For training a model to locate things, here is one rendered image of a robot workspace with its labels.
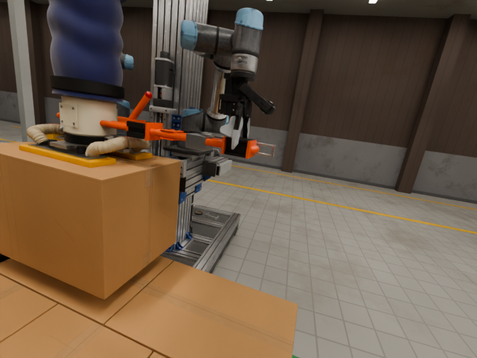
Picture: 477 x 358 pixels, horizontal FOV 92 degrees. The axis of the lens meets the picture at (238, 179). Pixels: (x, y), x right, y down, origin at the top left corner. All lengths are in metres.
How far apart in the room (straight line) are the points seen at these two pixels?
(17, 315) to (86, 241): 0.36
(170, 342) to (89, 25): 1.02
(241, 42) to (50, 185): 0.70
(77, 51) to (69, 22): 0.08
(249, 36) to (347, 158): 6.26
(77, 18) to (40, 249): 0.75
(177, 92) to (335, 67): 5.61
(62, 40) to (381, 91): 6.62
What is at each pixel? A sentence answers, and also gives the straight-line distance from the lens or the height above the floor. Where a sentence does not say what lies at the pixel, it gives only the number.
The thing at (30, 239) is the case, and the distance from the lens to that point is 1.08.
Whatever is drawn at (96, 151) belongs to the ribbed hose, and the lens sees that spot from 0.87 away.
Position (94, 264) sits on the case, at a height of 0.75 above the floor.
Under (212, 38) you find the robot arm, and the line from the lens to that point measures 0.79.
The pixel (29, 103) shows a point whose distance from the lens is 4.61.
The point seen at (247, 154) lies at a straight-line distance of 0.65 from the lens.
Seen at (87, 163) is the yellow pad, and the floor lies 1.05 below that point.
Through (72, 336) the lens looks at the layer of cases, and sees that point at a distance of 0.99.
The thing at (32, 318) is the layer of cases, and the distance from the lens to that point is 1.09.
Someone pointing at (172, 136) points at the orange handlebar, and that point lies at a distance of 0.77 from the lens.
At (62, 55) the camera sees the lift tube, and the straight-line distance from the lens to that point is 0.98.
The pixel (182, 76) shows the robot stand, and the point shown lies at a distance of 1.61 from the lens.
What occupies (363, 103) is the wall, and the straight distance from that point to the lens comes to 6.86.
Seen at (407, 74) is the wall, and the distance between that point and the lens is 7.20.
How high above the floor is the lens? 1.24
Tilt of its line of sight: 15 degrees down
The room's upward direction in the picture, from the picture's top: 8 degrees clockwise
